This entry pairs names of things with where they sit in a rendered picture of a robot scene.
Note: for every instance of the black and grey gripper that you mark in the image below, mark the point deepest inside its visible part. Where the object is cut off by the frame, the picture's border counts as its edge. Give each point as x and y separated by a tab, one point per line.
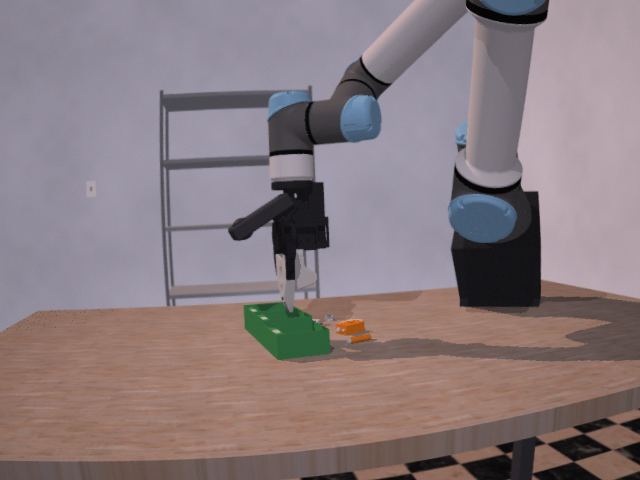
302	226

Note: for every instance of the green rack of three bins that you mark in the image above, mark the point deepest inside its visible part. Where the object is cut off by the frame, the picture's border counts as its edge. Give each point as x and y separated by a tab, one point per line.
303	337

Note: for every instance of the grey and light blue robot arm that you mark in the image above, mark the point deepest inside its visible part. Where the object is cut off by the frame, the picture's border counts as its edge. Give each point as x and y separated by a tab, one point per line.
487	173

